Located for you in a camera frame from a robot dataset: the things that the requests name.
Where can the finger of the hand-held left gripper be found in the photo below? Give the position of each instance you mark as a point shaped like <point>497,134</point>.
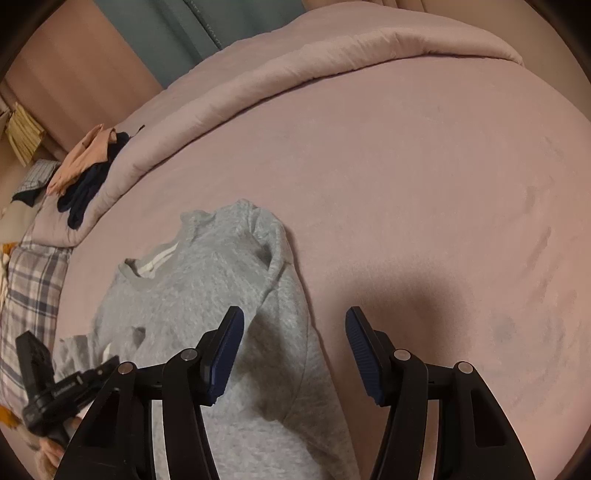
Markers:
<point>105,368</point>

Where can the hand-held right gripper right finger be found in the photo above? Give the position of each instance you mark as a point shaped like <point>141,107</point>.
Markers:
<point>362,350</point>

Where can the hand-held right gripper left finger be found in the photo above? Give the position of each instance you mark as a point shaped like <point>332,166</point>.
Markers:
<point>226,350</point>

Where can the grey sweater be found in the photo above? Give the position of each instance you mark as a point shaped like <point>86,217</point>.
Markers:
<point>194,286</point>

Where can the person's left hand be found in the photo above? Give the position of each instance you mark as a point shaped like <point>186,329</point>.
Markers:
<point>53,454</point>

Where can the orange cloth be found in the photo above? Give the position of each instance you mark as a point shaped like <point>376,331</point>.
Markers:
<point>7,413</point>

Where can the plaid pillow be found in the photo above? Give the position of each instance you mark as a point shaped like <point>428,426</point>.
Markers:
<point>30,295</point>

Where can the pink bed sheet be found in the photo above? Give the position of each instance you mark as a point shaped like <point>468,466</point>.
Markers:
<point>392,207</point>

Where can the navy garment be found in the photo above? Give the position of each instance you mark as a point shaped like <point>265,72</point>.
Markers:
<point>87,189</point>

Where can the folded plaid cloth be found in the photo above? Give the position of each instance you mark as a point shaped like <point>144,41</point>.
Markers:
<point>39,177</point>

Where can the peach garment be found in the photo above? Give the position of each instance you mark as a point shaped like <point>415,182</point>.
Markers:
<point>81,154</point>

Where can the yellow tasselled cloth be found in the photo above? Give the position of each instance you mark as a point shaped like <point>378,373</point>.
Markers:
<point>23,134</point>

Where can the pink duvet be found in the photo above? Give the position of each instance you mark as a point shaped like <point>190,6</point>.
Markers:
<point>277,60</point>

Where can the teal curtain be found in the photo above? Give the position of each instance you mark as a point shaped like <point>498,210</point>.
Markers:
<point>184,27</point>

